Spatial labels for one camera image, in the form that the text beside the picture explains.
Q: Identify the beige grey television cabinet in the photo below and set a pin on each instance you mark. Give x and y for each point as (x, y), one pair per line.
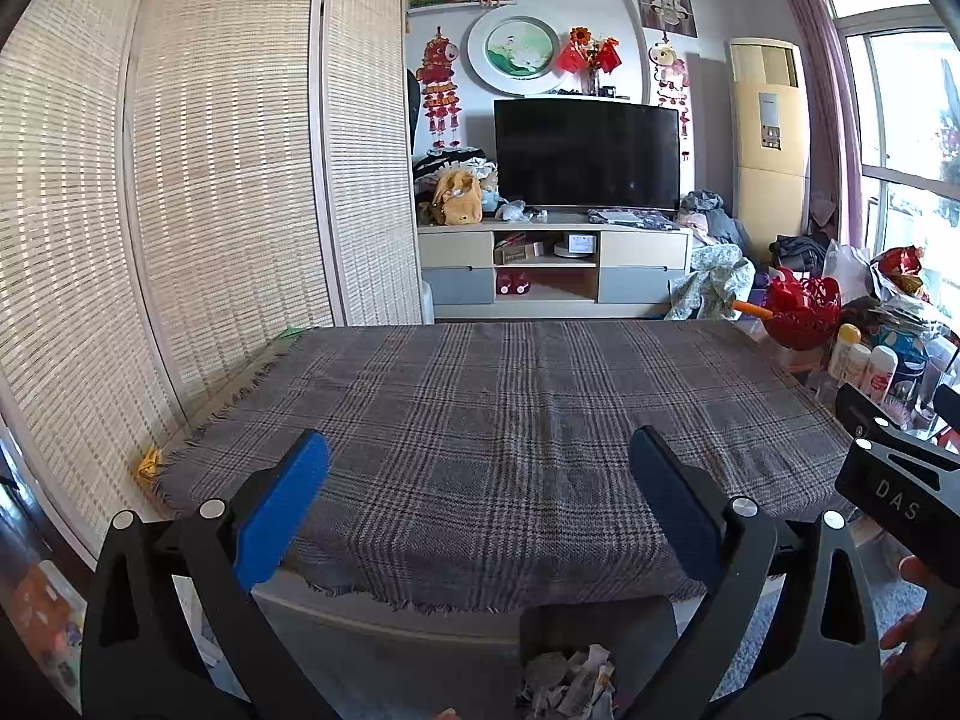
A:
(457, 262)

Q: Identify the round white wall picture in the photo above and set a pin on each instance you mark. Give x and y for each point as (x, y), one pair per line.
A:
(514, 49)

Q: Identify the white bottle red label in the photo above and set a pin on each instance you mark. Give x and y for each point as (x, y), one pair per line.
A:
(880, 375)

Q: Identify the beige standing air conditioner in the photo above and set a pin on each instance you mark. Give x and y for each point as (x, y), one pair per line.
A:
(772, 142)

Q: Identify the red snack bag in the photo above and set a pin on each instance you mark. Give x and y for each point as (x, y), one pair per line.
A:
(900, 270)

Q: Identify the white round box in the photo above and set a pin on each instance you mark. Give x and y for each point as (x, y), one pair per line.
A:
(576, 246)

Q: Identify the grey clothes pile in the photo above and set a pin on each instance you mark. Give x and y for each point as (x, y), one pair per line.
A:
(709, 217)

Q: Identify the red hanging fish ornament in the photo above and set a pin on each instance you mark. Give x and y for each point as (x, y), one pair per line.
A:
(441, 64)

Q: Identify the bamboo folding screen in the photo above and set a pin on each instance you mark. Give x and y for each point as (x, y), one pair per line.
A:
(187, 202)

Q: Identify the orange stick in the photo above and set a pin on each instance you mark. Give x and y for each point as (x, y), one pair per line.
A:
(752, 309)

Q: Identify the hanging cow ornament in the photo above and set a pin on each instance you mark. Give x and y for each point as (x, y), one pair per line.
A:
(667, 64)

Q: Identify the pink curtain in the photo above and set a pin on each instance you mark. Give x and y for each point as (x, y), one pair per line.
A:
(825, 105)

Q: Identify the black trash bin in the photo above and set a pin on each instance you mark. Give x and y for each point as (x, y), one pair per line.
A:
(555, 626)

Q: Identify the red plastic basket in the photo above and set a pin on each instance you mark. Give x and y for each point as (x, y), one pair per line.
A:
(802, 311)

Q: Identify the printed white paper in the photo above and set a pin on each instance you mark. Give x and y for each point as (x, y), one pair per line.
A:
(570, 682)

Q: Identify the red toy in cabinet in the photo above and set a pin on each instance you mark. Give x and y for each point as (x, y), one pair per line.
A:
(514, 285)

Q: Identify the large white shopping bag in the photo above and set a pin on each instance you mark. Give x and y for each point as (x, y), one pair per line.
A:
(847, 270)

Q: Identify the grey plaid blanket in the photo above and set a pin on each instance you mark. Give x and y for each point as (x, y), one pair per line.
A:
(487, 420)

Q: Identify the dark grey bag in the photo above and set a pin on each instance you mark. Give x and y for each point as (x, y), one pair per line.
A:
(799, 251)

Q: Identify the small white waste bin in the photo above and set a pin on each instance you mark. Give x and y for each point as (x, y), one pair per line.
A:
(427, 304)

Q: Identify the plain white bottle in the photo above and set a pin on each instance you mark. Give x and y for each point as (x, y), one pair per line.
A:
(859, 367)

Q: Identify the window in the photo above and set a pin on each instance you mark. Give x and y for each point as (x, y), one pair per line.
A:
(907, 105)

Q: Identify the brown cardboard box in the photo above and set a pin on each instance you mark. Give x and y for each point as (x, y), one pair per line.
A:
(521, 251)

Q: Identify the green floral cloth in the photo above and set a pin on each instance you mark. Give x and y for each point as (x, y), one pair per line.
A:
(712, 281)

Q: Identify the red flower decoration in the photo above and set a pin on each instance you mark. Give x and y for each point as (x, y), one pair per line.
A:
(589, 52)

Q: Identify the yellow backpack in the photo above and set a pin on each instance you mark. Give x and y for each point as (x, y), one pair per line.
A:
(457, 199)

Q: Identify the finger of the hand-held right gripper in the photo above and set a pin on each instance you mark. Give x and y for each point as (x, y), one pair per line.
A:
(862, 416)
(951, 405)

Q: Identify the black flat television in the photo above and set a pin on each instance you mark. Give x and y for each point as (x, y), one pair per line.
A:
(585, 154)

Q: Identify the person's right hand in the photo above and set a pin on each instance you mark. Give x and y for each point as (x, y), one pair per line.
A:
(911, 568)

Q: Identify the blue package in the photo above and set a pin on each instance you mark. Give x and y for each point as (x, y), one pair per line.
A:
(904, 356)

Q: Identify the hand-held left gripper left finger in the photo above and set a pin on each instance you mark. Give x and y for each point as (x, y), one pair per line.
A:
(289, 495)

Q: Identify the yellow capped white bottle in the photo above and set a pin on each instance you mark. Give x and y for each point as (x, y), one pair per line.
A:
(844, 352)

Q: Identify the dark patterned cloth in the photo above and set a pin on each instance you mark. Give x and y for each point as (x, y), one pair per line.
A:
(634, 217)

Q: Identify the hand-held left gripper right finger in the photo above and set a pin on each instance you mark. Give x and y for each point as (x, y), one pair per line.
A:
(675, 517)

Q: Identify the black white clothes pile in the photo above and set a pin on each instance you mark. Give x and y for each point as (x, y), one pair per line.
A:
(450, 161)

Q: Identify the yellow folded paper scrap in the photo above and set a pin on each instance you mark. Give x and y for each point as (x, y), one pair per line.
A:
(150, 469)

